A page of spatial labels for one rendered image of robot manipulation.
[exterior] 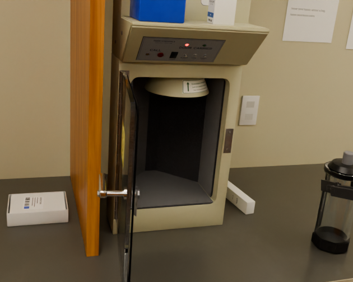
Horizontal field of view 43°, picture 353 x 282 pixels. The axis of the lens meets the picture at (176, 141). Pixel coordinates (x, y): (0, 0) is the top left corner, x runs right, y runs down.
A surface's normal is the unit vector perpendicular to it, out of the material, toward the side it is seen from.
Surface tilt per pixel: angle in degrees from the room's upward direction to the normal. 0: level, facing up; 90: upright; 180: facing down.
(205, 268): 0
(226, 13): 90
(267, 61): 90
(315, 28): 90
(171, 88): 66
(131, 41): 135
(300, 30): 90
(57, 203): 0
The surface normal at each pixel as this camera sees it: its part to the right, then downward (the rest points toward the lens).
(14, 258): 0.08, -0.94
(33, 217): 0.29, 0.34
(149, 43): 0.15, 0.91
